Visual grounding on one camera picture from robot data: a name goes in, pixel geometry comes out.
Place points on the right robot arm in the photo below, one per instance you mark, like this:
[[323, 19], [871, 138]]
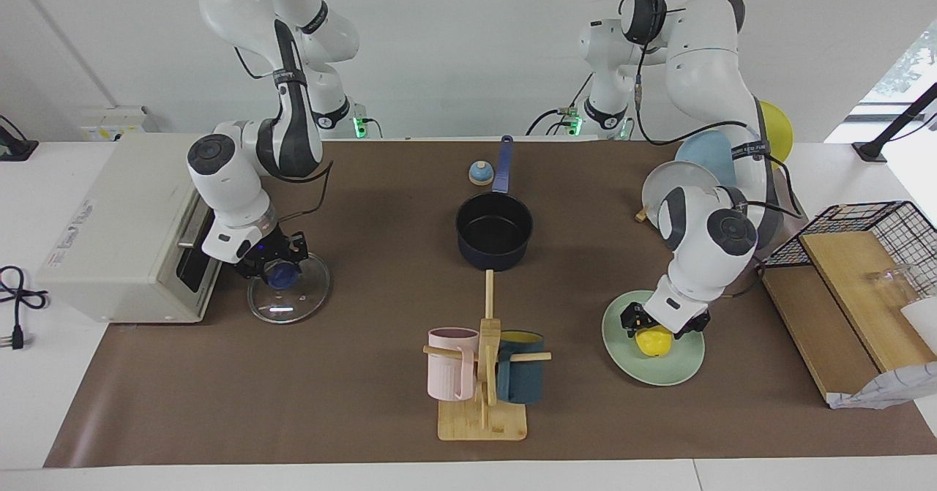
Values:
[[293, 121]]

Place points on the brown wooden cutting board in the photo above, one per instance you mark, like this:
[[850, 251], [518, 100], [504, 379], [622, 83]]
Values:
[[812, 323]]

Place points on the white crumpled cloth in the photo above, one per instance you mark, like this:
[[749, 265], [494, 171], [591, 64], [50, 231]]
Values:
[[889, 388]]

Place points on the white plate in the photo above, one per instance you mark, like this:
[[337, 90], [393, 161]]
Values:
[[677, 184]]

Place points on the light blue bowl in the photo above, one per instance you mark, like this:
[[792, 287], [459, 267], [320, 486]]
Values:
[[708, 156]]

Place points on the light wooden cutting board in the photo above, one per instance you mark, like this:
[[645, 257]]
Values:
[[871, 293]]

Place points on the white toaster oven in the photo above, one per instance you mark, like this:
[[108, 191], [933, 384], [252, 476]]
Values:
[[117, 227]]

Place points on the clear glass cup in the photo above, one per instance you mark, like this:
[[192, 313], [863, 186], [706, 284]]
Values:
[[889, 280]]

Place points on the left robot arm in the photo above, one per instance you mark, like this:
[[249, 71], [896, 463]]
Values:
[[706, 74]]

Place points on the glass lid with blue knob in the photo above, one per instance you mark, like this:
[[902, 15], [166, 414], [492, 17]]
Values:
[[289, 299]]

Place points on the white socket box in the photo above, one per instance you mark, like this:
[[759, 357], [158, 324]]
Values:
[[113, 124]]

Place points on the small blue wooden knob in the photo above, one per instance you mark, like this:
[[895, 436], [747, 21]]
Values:
[[480, 174]]

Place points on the dark teal mug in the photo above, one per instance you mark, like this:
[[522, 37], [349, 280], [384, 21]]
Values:
[[521, 381]]

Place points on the wooden mug rack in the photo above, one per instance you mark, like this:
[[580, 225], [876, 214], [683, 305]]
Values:
[[489, 410]]

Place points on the yellow lemon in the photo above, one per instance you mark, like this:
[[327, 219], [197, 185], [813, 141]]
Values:
[[654, 342]]

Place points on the black stand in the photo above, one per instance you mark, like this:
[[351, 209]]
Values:
[[897, 121], [13, 145]]

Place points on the light green plate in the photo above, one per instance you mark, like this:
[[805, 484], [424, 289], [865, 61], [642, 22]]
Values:
[[659, 370]]

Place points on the yellow bowl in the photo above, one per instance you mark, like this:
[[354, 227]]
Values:
[[777, 126]]

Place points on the white cup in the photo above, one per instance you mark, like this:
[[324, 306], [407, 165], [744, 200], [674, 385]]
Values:
[[924, 323]]

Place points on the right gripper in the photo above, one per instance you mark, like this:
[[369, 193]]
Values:
[[265, 253]]

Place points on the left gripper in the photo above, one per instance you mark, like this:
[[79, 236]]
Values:
[[638, 311]]

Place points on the wooden plate rack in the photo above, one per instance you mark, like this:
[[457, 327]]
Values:
[[642, 215]]

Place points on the pink mug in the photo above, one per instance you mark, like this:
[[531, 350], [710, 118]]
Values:
[[450, 366]]

